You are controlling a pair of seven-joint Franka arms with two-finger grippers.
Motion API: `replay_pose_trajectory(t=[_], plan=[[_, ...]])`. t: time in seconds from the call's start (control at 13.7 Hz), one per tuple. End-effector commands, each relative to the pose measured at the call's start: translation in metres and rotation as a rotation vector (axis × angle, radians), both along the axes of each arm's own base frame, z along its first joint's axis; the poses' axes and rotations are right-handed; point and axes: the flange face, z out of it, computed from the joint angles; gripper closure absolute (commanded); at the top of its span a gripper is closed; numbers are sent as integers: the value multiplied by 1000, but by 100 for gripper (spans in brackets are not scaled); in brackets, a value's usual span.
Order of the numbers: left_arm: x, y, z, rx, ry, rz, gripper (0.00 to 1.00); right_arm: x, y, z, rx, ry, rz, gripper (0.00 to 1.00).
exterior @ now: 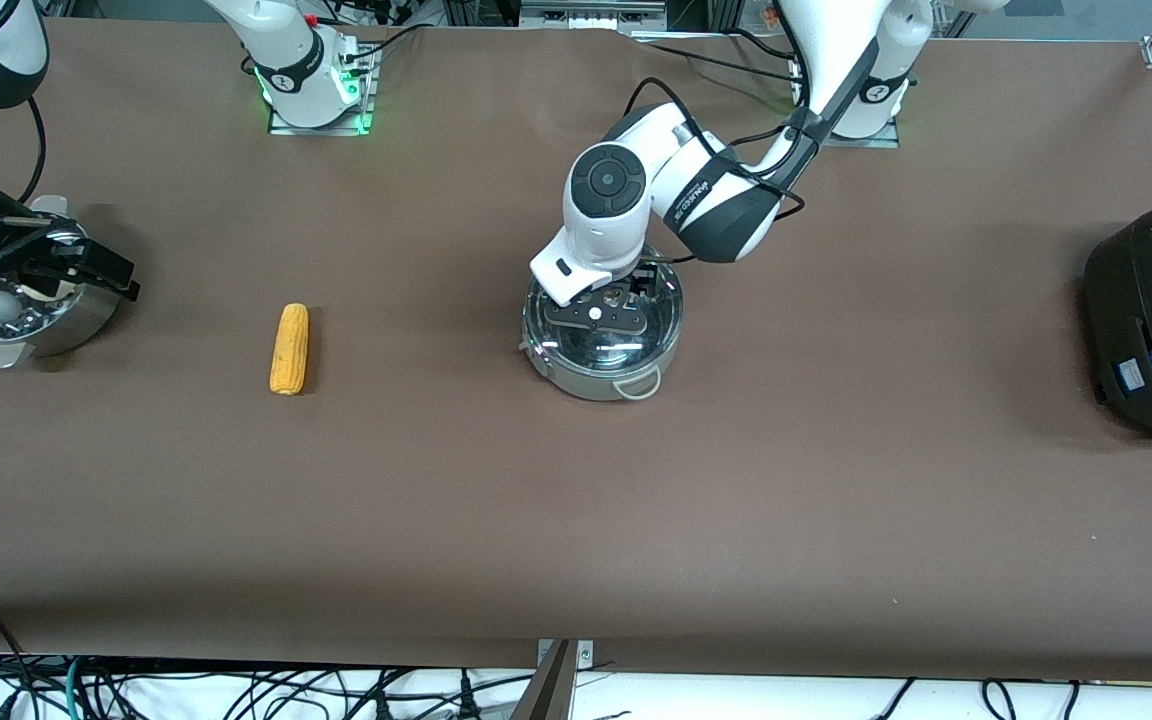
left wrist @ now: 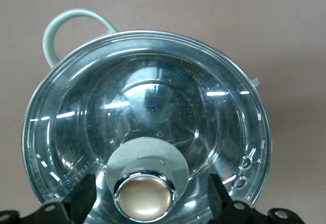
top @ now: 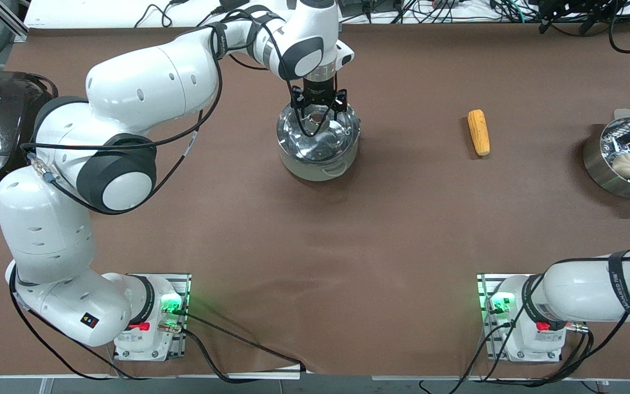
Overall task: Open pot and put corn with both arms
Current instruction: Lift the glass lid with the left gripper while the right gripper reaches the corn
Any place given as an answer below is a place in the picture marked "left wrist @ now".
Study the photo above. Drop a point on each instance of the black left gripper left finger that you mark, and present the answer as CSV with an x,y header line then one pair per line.
x,y
76,203

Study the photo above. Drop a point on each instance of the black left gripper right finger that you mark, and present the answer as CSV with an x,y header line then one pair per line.
x,y
224,208

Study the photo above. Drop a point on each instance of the glass lid with gold knob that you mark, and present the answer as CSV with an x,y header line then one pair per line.
x,y
152,107

